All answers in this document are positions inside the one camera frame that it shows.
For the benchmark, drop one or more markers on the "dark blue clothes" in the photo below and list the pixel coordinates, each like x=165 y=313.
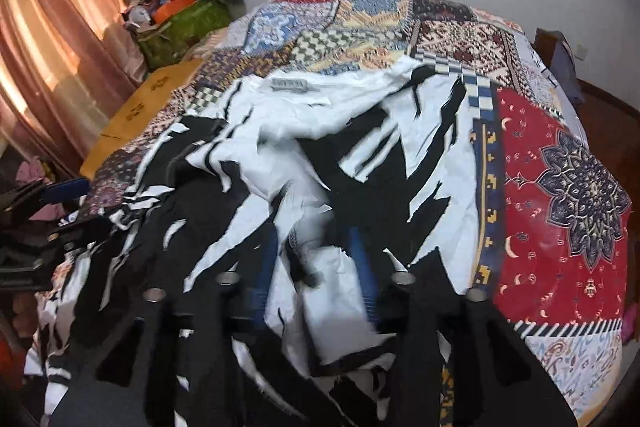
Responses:
x=562 y=57

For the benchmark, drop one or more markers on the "white wall socket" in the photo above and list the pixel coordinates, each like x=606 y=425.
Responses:
x=580 y=53

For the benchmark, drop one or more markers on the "brown wooden headboard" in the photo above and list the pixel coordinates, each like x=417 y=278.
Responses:
x=610 y=117

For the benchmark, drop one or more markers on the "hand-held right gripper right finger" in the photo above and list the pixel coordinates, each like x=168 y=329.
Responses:
x=361 y=272

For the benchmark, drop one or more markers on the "black and white shirt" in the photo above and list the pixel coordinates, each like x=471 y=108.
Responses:
x=300 y=117

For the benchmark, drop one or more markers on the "pink clothing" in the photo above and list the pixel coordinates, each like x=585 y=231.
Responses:
x=32 y=172

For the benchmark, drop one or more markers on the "pink curtain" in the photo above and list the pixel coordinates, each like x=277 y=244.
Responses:
x=45 y=32

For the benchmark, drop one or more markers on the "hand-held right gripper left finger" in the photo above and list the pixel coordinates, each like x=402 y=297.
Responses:
x=262 y=272

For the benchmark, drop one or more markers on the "colourful patchwork blanket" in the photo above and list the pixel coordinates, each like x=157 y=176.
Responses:
x=540 y=167

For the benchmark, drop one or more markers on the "yellow wooden folding table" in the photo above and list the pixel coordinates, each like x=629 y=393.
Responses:
x=145 y=107

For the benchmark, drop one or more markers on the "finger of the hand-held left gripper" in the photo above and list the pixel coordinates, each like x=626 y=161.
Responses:
x=80 y=234
x=62 y=191

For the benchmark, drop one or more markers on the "green bag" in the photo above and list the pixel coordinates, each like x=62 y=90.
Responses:
x=175 y=32

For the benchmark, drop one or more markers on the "orange box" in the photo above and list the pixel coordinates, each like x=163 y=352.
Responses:
x=170 y=9

